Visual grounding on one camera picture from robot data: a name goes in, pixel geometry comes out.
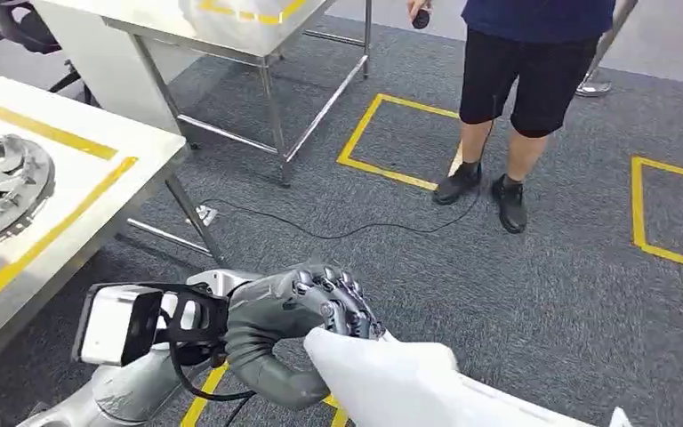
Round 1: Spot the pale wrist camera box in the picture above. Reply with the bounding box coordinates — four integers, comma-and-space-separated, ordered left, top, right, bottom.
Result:
72, 282, 230, 367

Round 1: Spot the person's hand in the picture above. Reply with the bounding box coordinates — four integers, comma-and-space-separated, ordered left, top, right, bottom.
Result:
406, 0, 434, 21

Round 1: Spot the silver wheel hubcap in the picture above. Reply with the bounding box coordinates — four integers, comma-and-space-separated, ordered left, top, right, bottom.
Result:
0, 130, 57, 254

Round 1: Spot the person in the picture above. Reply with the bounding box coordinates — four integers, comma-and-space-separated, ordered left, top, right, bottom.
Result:
406, 0, 616, 235

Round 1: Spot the steel stanchion base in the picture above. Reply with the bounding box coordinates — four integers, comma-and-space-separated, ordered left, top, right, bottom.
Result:
575, 0, 640, 99

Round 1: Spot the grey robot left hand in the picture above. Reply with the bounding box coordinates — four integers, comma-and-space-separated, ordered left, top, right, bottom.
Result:
223, 262, 386, 411

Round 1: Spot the black chair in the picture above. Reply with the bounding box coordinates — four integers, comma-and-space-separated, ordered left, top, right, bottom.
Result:
0, 0, 98, 108

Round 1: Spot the steel bench with yellow tape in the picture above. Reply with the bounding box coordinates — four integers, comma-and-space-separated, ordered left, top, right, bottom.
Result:
0, 77, 228, 384

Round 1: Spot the steel table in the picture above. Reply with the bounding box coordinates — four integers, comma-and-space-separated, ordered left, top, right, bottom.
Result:
32, 0, 374, 189

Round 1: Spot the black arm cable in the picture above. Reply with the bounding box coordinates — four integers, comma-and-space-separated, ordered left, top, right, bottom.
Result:
167, 338, 257, 427

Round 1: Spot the thin black controller cable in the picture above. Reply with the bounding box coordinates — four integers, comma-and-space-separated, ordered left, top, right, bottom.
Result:
199, 97, 496, 241

